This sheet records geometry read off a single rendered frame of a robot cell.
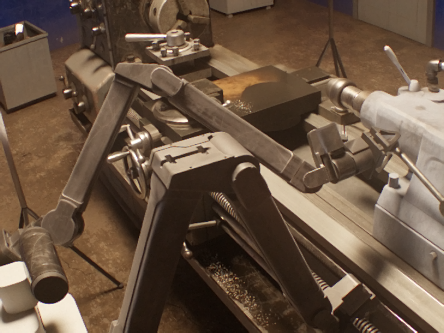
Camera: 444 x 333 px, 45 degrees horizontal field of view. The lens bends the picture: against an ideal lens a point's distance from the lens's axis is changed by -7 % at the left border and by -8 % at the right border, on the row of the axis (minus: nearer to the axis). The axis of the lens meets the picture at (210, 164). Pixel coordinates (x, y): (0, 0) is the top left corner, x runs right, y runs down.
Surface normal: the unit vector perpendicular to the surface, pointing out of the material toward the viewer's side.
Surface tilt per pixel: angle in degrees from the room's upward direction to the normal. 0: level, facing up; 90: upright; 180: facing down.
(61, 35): 90
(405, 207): 62
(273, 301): 0
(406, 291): 36
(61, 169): 0
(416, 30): 90
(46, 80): 90
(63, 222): 57
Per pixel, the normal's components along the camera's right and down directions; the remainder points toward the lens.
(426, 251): -0.87, 0.32
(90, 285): -0.09, -0.85
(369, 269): -0.58, -0.51
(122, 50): 0.49, 0.42
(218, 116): 0.03, -0.08
